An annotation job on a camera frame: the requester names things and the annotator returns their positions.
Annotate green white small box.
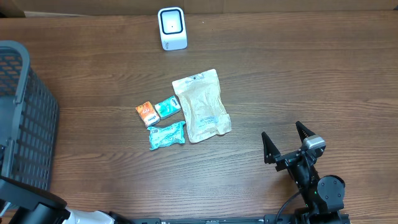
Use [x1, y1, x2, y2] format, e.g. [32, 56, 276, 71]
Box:
[155, 96, 181, 119]

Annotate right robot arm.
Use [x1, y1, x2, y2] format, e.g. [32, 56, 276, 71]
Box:
[261, 121, 351, 224]

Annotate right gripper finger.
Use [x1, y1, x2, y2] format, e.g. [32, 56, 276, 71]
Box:
[295, 121, 316, 143]
[261, 132, 280, 164]

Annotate beige plastic pouch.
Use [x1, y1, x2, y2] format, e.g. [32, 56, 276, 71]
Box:
[172, 69, 232, 143]

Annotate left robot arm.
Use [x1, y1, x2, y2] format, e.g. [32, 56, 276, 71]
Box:
[1, 176, 133, 224]

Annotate white barcode scanner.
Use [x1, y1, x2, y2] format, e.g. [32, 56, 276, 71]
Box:
[157, 7, 188, 51]

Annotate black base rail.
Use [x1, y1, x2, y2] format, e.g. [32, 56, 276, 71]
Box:
[130, 213, 351, 224]

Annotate teal packet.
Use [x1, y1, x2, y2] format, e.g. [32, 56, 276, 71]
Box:
[147, 121, 185, 151]

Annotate orange snack packet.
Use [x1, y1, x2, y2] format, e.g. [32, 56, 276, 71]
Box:
[136, 101, 160, 127]

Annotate grey plastic mesh basket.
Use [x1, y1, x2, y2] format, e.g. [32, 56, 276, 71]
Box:
[1, 40, 60, 190]

